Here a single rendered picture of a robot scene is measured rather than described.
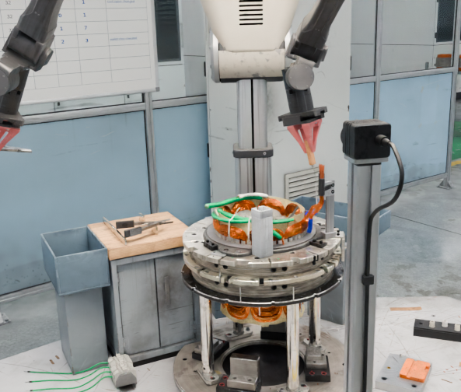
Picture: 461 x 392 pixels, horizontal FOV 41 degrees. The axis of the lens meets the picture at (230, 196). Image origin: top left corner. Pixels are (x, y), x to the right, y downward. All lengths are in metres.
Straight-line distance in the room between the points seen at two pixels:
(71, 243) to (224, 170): 2.31
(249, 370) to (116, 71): 2.48
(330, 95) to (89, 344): 2.71
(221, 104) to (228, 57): 2.03
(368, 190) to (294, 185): 2.96
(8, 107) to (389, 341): 1.00
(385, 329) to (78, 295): 0.73
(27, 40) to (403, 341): 1.06
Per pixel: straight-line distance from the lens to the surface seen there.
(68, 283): 1.32
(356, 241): 0.74
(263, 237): 1.11
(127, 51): 3.52
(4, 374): 1.49
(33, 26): 1.32
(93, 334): 1.40
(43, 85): 3.34
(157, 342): 1.43
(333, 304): 1.57
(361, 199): 0.73
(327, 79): 3.79
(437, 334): 1.55
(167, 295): 1.38
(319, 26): 1.38
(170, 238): 1.34
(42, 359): 1.52
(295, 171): 3.69
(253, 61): 1.61
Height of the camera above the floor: 1.51
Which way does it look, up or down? 16 degrees down
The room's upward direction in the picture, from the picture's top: 2 degrees counter-clockwise
